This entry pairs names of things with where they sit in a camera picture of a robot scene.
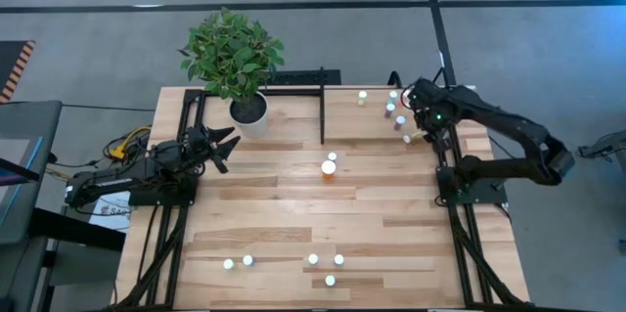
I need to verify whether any grey desk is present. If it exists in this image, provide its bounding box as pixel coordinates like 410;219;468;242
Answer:
0;100;64;312

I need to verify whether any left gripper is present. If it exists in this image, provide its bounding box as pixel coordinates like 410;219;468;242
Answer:
187;124;243;175

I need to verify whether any grey stand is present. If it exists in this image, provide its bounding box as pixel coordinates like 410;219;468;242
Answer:
575;129;626;172

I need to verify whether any large orange pill bottle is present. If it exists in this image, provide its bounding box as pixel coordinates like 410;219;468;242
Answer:
320;158;338;184

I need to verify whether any yellow cable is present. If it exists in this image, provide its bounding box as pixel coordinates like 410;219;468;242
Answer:
108;125;154;160

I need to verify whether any black ribbed floor mat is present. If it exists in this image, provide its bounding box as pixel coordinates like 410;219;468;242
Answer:
266;68;342;87

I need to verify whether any white printed sheet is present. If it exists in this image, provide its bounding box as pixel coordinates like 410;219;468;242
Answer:
88;191;133;233

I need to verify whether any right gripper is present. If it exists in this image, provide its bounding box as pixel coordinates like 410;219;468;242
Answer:
415;101;459;156

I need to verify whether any black aluminium frame rail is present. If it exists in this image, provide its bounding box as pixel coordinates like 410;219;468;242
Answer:
111;87;325;311
433;120;527;309

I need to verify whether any black mat with striped edge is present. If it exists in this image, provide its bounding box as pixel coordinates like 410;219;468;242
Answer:
0;40;37;105

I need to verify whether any small green tree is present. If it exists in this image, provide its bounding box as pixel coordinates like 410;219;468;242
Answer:
176;6;287;104

